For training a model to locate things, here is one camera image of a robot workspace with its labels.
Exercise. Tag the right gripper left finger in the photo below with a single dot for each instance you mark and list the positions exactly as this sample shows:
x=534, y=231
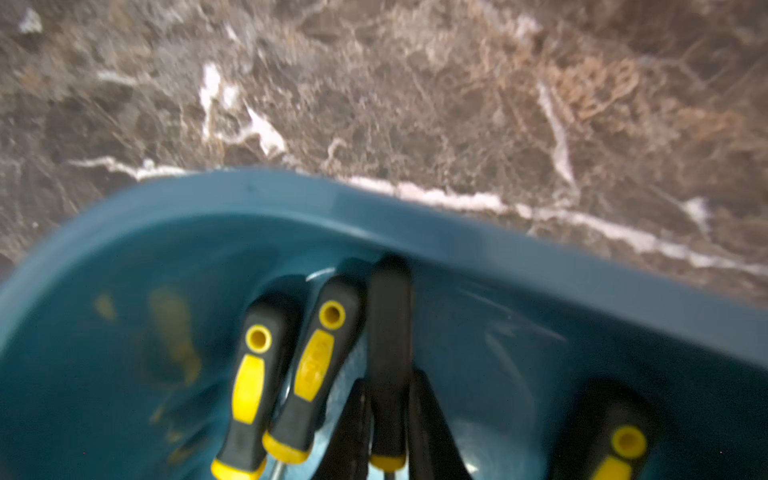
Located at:
x=347, y=454

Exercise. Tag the teal plastic storage box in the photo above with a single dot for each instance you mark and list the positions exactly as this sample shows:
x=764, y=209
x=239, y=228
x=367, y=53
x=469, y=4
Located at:
x=119, y=335

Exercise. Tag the yellow black file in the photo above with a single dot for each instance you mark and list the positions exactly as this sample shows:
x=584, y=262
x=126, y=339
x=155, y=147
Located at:
x=389, y=361
x=608, y=433
x=334, y=326
x=265, y=348

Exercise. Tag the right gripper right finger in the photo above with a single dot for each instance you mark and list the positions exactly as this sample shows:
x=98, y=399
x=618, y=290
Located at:
x=432, y=450

